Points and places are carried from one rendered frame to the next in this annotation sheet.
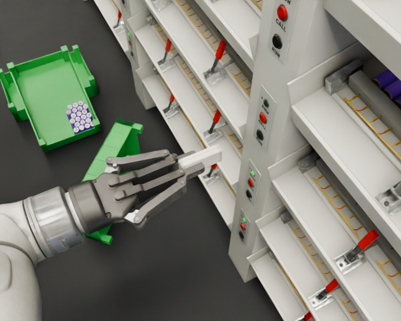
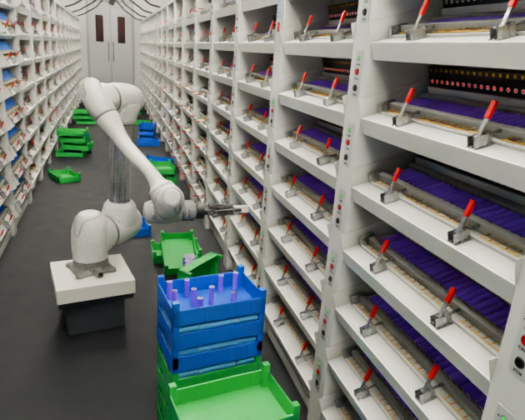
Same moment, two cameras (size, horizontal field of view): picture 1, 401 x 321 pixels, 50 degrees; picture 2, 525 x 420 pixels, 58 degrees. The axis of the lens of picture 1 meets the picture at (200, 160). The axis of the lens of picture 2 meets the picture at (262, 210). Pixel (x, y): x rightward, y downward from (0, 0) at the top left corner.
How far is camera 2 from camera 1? 161 cm
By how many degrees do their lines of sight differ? 38
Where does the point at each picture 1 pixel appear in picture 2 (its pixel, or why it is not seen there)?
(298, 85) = (272, 177)
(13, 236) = not seen: hidden behind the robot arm
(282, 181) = (271, 227)
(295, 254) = (277, 273)
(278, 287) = (272, 312)
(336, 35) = (282, 162)
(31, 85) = (168, 245)
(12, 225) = not seen: hidden behind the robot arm
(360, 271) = (289, 242)
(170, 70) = (242, 227)
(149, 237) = not seen: hidden behind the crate
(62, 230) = (191, 207)
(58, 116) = (177, 261)
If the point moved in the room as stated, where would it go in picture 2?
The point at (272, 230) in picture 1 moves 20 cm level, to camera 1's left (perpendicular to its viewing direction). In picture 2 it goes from (269, 267) to (227, 262)
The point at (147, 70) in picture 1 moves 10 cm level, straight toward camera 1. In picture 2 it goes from (232, 242) to (231, 248)
